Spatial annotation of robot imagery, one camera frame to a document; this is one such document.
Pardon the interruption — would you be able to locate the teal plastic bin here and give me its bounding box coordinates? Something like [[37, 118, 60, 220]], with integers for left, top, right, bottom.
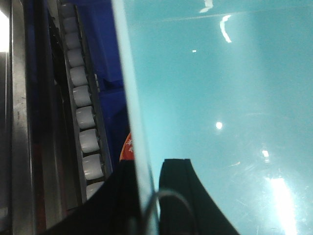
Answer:
[[112, 0, 313, 235]]

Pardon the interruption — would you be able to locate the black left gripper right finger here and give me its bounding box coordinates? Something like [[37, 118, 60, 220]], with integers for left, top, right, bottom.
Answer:
[[159, 159, 238, 235]]

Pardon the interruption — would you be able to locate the red orange round label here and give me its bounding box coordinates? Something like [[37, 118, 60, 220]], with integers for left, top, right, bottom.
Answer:
[[119, 133, 134, 161]]

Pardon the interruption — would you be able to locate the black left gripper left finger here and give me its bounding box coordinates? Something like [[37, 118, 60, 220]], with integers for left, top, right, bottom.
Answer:
[[45, 160, 142, 235]]

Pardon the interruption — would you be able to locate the white roller track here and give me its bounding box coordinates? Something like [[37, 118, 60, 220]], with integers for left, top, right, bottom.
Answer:
[[57, 0, 112, 202]]

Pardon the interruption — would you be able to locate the blue bin under rollers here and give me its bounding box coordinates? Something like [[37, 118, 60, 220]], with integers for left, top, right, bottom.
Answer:
[[76, 0, 130, 168]]

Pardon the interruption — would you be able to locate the grey cable loop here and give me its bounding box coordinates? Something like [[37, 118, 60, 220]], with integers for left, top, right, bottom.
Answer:
[[144, 188, 196, 235]]

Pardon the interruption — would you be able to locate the steel rack base frame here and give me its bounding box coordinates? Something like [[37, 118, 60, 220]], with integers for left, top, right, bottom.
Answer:
[[0, 0, 82, 235]]

